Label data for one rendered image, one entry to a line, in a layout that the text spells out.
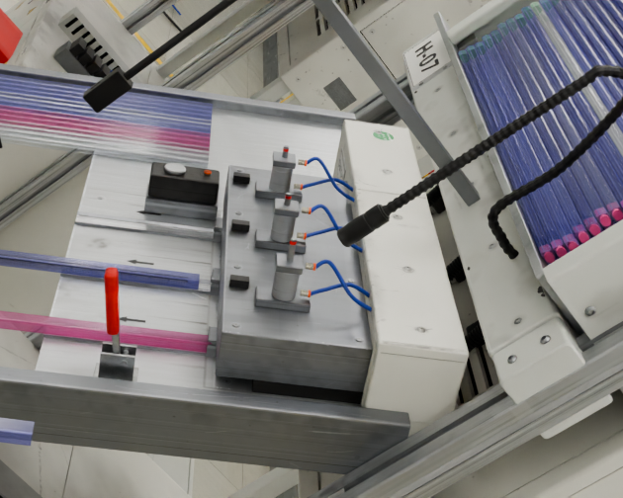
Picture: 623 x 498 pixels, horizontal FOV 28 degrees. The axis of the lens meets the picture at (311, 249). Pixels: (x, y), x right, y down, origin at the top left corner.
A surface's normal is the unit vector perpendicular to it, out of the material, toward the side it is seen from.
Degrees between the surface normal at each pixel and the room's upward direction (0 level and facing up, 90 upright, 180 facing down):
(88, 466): 0
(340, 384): 90
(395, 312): 44
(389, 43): 90
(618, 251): 90
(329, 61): 90
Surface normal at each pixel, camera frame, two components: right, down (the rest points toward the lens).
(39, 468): 0.81, -0.53
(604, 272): 0.04, 0.48
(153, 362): 0.17, -0.86
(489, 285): -0.59, -0.69
